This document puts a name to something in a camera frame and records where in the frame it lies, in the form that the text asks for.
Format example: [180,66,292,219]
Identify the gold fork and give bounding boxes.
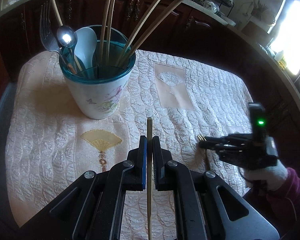
[197,134,211,171]

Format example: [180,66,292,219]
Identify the bamboo chopstick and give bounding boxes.
[115,0,161,67]
[98,0,111,64]
[51,0,83,72]
[106,0,115,66]
[119,0,183,67]

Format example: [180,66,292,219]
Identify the white ceramic spoon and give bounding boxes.
[74,27,97,69]

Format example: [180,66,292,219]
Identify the silver metal spoon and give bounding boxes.
[57,25,77,63]

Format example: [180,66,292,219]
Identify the silver metal fork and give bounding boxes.
[39,1,76,74]

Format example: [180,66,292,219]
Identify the maroon sleeved right forearm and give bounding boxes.
[242,167,300,240]

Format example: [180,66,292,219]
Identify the dark wooden kitchen cabinets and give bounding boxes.
[0,0,300,172]

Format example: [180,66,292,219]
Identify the white gloved right hand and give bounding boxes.
[243,160,288,191]

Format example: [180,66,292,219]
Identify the pink quilted table cloth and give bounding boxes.
[5,50,252,225]

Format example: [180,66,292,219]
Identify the wooden cutting board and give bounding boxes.
[241,21,273,47]

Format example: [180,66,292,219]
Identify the white floral utensil cup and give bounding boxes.
[59,25,136,119]

